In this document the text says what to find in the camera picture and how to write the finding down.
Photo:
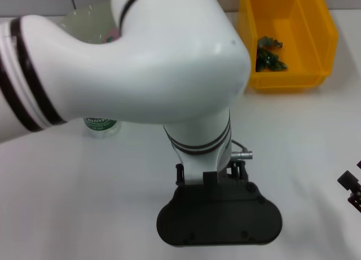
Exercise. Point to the green plastic wrapper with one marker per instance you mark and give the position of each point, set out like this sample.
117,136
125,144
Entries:
269,59

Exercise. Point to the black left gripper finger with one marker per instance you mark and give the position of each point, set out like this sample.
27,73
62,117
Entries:
239,172
179,174

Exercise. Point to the clear green-label water bottle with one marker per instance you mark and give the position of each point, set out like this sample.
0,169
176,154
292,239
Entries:
98,127

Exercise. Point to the translucent green fruit plate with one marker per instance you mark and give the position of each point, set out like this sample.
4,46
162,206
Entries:
84,26

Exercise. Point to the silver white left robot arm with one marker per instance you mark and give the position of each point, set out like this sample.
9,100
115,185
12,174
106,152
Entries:
141,59

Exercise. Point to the yellow plastic bin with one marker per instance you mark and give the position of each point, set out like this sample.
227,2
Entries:
296,79

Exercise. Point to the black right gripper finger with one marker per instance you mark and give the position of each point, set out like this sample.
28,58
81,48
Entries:
351,184

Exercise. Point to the pink toy peach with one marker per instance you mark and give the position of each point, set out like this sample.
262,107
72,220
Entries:
112,35

